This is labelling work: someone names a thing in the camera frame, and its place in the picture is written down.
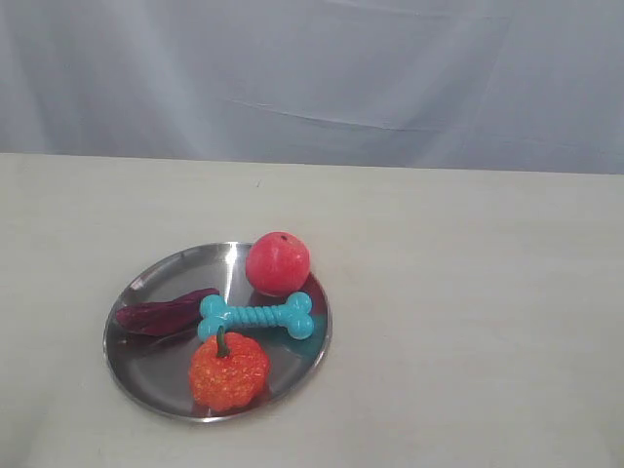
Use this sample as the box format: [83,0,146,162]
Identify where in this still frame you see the turquoise toy bone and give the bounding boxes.
[197,292,315,342]

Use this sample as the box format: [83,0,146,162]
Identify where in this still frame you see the red apple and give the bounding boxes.
[245,232,310,297]

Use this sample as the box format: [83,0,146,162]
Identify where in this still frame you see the white backdrop cloth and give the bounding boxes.
[1,1,623,174]

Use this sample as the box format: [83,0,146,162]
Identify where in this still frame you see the round stainless steel plate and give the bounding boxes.
[103,242,332,423]

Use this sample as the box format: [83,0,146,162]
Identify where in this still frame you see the purple sweet potato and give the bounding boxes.
[115,288,219,337]

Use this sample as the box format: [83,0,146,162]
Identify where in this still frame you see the orange toy pumpkin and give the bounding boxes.
[188,327,271,412]

